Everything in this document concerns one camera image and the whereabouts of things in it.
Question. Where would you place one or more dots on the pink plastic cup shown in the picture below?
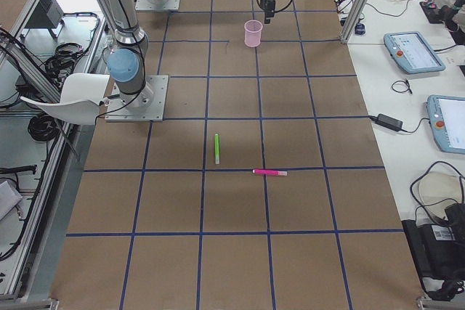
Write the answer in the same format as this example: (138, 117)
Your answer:
(253, 33)

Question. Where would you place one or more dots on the pink pen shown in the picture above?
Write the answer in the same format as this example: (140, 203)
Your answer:
(266, 172)

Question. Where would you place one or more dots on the green pen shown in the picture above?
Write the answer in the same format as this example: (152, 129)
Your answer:
(216, 149)

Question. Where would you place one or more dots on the blue teach pendant far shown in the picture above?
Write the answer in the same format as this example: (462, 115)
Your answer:
(412, 53)

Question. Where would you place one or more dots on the blue teach pendant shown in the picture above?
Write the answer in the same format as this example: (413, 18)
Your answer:
(446, 116)
(412, 53)

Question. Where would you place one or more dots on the black power adapter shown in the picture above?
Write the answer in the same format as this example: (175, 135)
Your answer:
(387, 122)

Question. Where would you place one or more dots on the blue teach pendant near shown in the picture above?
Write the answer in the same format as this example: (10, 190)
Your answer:
(446, 116)

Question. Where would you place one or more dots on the white plastic chair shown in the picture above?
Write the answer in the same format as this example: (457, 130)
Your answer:
(80, 99)

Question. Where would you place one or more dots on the round beige disc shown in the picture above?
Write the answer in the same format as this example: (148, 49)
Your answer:
(438, 191)

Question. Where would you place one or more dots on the black device box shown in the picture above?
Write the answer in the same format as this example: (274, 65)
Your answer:
(438, 259)

